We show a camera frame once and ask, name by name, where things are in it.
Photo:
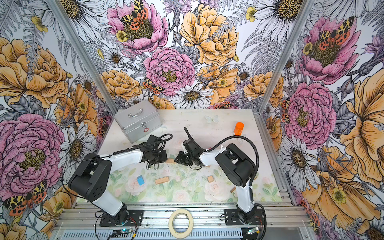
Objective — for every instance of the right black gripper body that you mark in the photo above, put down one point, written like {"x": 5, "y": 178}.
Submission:
{"x": 185, "y": 159}

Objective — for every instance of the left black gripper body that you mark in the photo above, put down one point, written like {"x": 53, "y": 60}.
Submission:
{"x": 158, "y": 157}

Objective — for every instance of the long natural wood block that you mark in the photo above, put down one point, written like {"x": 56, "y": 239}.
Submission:
{"x": 162, "y": 180}

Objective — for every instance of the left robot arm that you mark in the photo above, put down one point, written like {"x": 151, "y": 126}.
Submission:
{"x": 91, "y": 177}

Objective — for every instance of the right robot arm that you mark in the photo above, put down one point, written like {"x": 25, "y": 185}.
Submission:
{"x": 236, "y": 165}

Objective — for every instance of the light blue triangular block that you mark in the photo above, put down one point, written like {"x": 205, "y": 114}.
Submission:
{"x": 140, "y": 180}

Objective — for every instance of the metal tongs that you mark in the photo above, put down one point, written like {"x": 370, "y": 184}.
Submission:
{"x": 155, "y": 166}

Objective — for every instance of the silver metal case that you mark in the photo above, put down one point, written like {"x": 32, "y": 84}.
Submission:
{"x": 138, "y": 120}

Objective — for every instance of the orange plastic bottle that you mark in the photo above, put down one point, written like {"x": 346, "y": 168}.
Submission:
{"x": 238, "y": 129}

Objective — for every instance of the masking tape roll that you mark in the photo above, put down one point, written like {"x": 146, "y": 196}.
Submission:
{"x": 181, "y": 230}

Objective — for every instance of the green circuit board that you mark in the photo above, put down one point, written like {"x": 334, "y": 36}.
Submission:
{"x": 123, "y": 233}
{"x": 254, "y": 230}

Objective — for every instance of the right green circuit board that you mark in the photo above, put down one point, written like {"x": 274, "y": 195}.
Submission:
{"x": 254, "y": 230}

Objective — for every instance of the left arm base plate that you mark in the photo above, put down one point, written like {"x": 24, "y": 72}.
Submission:
{"x": 132, "y": 218}

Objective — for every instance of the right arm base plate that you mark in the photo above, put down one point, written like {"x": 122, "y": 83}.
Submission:
{"x": 237, "y": 217}

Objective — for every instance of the aluminium frame rail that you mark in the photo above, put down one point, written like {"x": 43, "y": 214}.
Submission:
{"x": 206, "y": 215}

